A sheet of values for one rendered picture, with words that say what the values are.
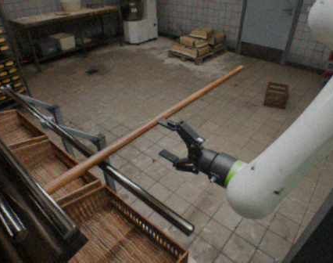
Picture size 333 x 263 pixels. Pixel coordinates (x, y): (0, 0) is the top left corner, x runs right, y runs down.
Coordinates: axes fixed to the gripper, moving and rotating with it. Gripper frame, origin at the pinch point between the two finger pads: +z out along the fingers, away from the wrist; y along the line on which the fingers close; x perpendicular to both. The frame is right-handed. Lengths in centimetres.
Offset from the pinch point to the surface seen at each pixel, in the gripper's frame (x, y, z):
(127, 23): 344, 65, 410
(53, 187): -36.1, -2.1, 6.9
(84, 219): -24, 57, 35
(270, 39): 462, 77, 106
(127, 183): -20.8, 1.0, -4.9
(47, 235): -45, -23, -21
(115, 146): -14.7, -2.0, 7.1
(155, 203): -20.7, 0.9, -15.2
